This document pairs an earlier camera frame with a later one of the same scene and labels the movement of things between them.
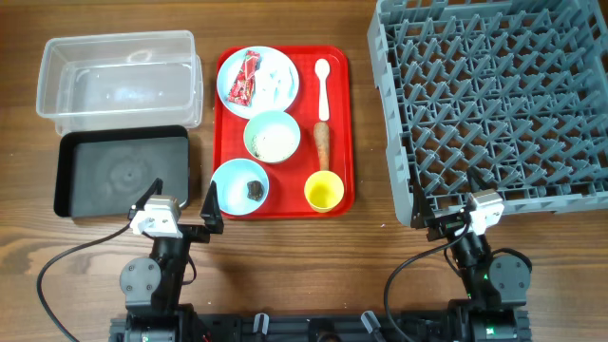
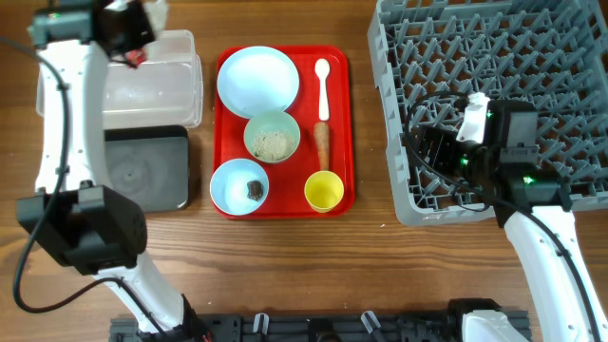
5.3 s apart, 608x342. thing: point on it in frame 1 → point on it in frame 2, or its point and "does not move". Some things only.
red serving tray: [286, 195] does not move
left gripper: [198, 234] → [144, 34]
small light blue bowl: [241, 186] does not move
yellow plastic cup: [323, 191] does not move
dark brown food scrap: [256, 190] does not move
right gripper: [423, 215] → [443, 140]
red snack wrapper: [242, 90] → [136, 57]
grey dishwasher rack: [516, 89] does not move
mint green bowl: [272, 137] does not move
